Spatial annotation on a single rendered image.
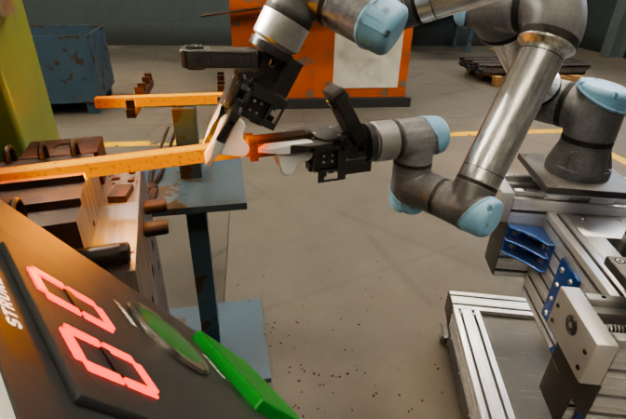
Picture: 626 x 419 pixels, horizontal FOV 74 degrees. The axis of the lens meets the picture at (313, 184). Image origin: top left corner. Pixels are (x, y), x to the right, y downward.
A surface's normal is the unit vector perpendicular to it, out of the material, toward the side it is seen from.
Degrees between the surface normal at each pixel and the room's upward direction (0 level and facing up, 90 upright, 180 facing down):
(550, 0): 63
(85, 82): 90
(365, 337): 0
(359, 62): 90
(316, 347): 0
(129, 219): 0
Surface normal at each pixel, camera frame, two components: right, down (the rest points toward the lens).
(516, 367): 0.03, -0.89
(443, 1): -0.30, 0.72
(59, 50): 0.25, 0.45
